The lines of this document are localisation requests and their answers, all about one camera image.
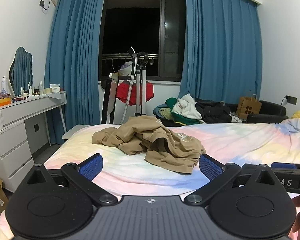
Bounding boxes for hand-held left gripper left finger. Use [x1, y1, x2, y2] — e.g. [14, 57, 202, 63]
[27, 153, 119, 206]

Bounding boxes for black sofa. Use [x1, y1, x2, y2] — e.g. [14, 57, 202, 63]
[153, 100, 288, 127]

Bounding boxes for garment steamer stand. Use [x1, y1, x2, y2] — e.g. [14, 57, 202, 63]
[121, 46, 151, 126]

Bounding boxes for blue curtain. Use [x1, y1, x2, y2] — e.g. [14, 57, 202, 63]
[44, 0, 106, 145]
[180, 0, 263, 106]

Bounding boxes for white patterned garment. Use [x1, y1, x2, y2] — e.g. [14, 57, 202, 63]
[229, 112, 243, 123]

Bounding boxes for cloud-shaped mirror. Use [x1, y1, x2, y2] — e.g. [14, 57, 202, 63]
[9, 46, 34, 97]

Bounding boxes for yellow-green garment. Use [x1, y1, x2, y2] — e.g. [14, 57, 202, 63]
[154, 103, 178, 120]

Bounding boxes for grey cloth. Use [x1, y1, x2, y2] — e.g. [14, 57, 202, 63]
[45, 92, 62, 101]

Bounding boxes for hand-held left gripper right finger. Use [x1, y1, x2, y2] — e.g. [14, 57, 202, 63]
[184, 153, 276, 206]

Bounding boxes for white vanity desk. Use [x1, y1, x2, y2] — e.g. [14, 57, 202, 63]
[0, 90, 67, 147]

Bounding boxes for dark framed window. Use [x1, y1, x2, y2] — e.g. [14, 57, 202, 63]
[99, 0, 187, 82]

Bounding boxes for tan printed t-shirt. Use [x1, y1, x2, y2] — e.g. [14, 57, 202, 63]
[92, 116, 207, 174]

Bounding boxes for brown paper bag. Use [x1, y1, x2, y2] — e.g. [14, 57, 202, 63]
[236, 91, 263, 119]

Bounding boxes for metal balcony railing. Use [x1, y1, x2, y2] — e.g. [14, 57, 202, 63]
[102, 53, 158, 61]

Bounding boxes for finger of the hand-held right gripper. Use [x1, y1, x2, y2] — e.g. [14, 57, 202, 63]
[270, 162, 300, 178]

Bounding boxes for orange box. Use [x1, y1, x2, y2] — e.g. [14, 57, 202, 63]
[0, 97, 12, 110]

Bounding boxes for pastel tie-dye bed blanket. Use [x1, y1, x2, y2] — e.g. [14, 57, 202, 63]
[0, 118, 300, 240]

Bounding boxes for red garment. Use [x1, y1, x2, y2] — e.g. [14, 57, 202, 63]
[115, 81, 154, 106]

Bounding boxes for white drawer cabinet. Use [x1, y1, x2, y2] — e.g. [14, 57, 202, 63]
[0, 119, 36, 193]

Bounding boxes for green garment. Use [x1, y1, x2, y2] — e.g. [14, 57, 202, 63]
[164, 97, 201, 126]

